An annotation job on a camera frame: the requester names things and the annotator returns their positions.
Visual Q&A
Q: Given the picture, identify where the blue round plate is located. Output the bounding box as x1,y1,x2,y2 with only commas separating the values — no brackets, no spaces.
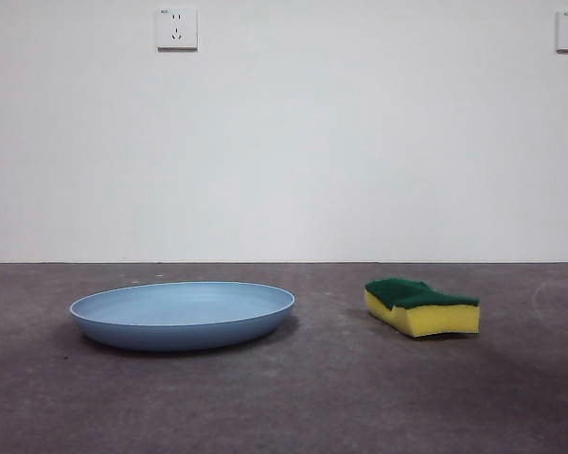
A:
67,280,297,352

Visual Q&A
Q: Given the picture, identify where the yellow sponge with green pad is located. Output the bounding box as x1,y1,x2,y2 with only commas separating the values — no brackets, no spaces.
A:
364,277,481,339

